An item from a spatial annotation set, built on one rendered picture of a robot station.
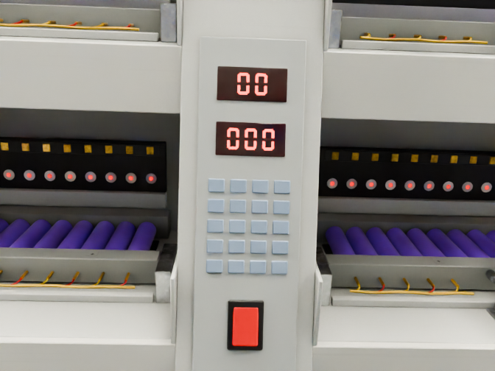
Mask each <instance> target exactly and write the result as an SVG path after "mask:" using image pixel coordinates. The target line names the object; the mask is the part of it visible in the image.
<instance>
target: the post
mask: <svg viewBox="0 0 495 371"><path fill-rule="evenodd" d="M324 20H325V0H183V22H182V58H181V93H180V163H179V199H178V269H177V305H176V341H175V371H192V356H193V323H194V259H195V226H196V193H197V128H198V96H199V63H200V37H201V36H206V37H227V38H265V39H284V40H306V81H305V102H304V124H303V167H302V189H301V231H300V253H299V275H298V318H297V339H296V361H295V371H312V347H313V327H314V306H315V265H316V245H317V204H318V183H319V162H320V123H321V102H322V81H323V41H324Z"/></svg>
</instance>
